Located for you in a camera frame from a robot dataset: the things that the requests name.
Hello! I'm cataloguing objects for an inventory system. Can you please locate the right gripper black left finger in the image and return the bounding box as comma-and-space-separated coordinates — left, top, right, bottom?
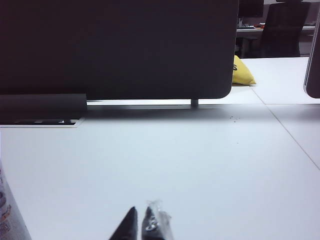
108, 206, 139, 240

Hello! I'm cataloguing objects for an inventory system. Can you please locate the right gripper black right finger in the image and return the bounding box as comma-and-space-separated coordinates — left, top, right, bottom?
140, 199, 175, 240

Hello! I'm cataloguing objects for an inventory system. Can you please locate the silver metal beverage can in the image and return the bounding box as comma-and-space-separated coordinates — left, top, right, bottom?
0, 159, 33, 240

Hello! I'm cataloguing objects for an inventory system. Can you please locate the yellow bag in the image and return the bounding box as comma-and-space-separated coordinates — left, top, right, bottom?
232, 55, 257, 86

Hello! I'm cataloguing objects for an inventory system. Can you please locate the dark desk divider panel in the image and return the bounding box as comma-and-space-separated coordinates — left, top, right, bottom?
0, 0, 240, 101

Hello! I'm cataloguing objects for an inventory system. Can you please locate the black office chair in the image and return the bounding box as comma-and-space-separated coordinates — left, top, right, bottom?
259, 1, 311, 58

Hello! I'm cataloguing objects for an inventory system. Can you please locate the silver-edged monitor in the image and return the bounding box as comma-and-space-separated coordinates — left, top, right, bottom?
303, 0, 320, 99

